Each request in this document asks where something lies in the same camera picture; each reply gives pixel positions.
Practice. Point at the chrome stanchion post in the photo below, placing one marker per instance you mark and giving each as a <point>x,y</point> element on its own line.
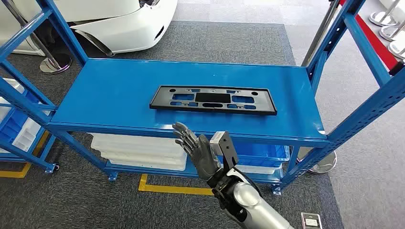
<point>55,66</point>
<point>319,31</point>
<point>392,33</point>
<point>397,50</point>
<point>383,19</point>

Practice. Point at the silver floor socket box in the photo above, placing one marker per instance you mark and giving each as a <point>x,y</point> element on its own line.
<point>311,221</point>

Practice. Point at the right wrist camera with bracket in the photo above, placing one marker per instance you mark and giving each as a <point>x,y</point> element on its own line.
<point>218,142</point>

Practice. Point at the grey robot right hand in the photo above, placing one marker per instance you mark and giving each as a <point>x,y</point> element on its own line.
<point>202,155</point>

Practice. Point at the white divided tray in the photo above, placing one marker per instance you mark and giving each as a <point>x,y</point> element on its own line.
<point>27,136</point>

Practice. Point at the yellow floor tape marking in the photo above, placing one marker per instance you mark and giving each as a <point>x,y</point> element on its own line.
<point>12,173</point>
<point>174,189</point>

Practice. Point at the white car body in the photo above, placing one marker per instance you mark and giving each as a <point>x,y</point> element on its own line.
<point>126,28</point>

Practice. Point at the translucent white plastic bin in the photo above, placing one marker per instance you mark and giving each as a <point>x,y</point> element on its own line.
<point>148,166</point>
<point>136,140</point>
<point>142,159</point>

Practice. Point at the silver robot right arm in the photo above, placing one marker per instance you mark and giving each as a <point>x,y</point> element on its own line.
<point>253,202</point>

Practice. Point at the blue metal shelf rack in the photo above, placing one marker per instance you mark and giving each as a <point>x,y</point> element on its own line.
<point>31,159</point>
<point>126,94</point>

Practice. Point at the black plastic plate frame part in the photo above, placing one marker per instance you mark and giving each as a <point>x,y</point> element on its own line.
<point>215,98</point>

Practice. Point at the red carpet strip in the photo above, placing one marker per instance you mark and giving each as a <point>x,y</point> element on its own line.
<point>373,41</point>

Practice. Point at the blue plastic bin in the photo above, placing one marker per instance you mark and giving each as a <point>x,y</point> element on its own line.
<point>12,126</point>
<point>262,151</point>

